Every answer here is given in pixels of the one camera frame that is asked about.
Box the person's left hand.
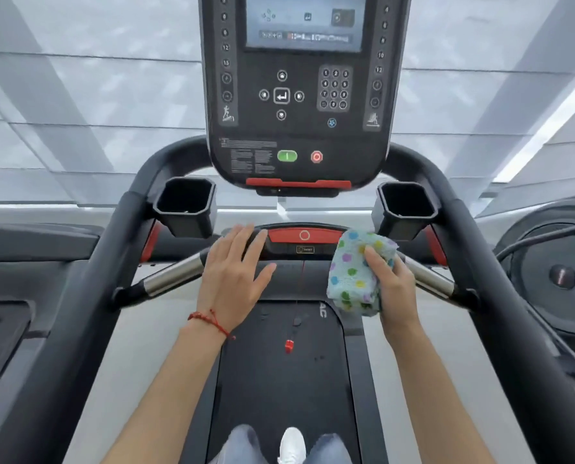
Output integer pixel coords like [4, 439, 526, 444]
[189, 223, 277, 335]

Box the person's right hand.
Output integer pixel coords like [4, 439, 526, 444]
[363, 245, 422, 335]

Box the polka dot cleaning cloth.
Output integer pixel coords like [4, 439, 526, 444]
[326, 229, 400, 317]

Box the person's left forearm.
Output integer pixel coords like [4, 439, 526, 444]
[101, 320, 231, 464]

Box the person's right forearm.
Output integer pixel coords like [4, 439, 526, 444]
[382, 324, 497, 464]

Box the black cup holder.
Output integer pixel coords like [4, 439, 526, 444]
[371, 181, 439, 241]
[152, 177, 218, 239]

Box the red emergency stop bar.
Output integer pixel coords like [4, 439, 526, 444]
[267, 227, 345, 245]

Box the black treadmill belt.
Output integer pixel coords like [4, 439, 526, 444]
[205, 300, 366, 464]

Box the black treadmill console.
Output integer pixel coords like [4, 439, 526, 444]
[198, 0, 413, 198]

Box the white shoe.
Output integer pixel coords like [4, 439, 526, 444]
[277, 427, 307, 464]

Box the person's blue jeans leg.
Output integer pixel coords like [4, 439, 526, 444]
[305, 433, 354, 464]
[209, 424, 270, 464]

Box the grey neighbouring exercise machine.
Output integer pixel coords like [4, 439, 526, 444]
[492, 197, 575, 368]

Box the grey neighbouring treadmill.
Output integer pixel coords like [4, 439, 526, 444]
[0, 221, 105, 417]

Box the treadmill console screen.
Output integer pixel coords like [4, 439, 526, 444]
[245, 0, 367, 54]

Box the silver handle grip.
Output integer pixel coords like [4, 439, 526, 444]
[400, 255, 458, 301]
[142, 250, 210, 298]

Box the red string bracelet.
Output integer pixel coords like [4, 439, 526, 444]
[187, 309, 236, 341]

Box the black treadmill frame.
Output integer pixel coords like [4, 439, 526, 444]
[0, 135, 575, 464]

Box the black cable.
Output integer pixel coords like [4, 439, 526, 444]
[494, 221, 575, 262]

